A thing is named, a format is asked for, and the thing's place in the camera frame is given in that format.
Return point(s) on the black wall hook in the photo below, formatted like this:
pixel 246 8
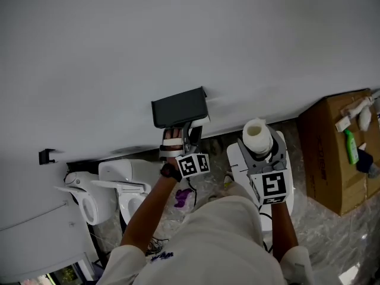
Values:
pixel 45 156

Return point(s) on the brown cardboard box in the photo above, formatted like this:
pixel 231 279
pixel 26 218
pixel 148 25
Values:
pixel 329 165

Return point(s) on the small white box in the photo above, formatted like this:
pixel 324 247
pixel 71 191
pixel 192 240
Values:
pixel 343 124

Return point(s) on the black toilet paper holder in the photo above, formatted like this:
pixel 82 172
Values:
pixel 178 108

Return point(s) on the person's left hand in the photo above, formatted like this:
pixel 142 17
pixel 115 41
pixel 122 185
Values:
pixel 172 133

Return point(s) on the person's white shirt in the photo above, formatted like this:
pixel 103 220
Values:
pixel 222 242

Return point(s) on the black wristwatch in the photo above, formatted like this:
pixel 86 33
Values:
pixel 170 172

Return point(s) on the new white toilet paper roll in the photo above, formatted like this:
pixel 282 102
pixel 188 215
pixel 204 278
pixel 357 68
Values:
pixel 256 136

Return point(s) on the person's left forearm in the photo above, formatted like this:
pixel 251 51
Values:
pixel 148 209

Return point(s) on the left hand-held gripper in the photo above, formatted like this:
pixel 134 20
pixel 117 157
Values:
pixel 193 165

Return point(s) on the person's shoe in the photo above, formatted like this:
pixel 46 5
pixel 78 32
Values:
pixel 228 181

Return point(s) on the white closed toilet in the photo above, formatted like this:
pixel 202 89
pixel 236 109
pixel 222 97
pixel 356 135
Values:
pixel 237 165

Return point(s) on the person's right forearm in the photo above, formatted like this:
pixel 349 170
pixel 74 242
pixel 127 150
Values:
pixel 283 230

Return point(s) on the white plastic bag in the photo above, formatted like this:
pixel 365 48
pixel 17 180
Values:
pixel 365 119

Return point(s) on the dark blue cloth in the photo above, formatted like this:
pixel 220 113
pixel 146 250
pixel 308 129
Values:
pixel 364 160

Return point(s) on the purple floor object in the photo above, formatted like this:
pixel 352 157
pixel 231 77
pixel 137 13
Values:
pixel 182 197

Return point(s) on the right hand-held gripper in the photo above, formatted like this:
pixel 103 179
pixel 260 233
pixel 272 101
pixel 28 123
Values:
pixel 271 186

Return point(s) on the green plastic bottle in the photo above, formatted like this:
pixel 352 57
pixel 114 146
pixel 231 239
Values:
pixel 352 147

